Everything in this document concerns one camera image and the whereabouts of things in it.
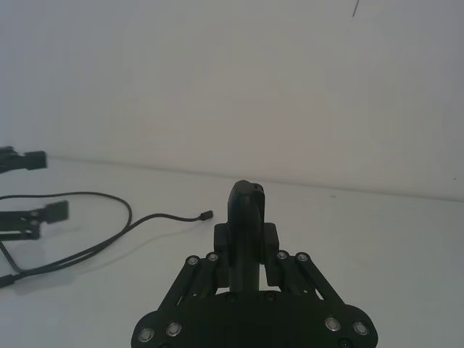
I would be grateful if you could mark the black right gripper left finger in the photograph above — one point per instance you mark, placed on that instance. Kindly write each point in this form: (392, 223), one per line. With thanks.
(221, 246)

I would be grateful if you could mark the white table cloth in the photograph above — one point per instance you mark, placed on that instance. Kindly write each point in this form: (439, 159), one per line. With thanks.
(362, 253)

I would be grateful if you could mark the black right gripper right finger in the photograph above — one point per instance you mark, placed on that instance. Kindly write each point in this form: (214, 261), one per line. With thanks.
(270, 246)

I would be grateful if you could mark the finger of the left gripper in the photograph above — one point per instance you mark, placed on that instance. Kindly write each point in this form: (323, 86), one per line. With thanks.
(34, 160)
(54, 212)

